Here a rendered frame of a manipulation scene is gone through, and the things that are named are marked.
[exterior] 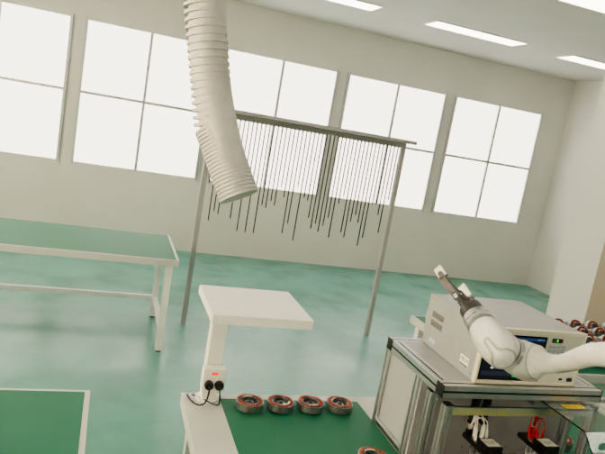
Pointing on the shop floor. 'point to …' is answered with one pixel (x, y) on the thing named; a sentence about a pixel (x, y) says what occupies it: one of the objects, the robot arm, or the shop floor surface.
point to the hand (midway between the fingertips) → (450, 278)
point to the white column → (584, 237)
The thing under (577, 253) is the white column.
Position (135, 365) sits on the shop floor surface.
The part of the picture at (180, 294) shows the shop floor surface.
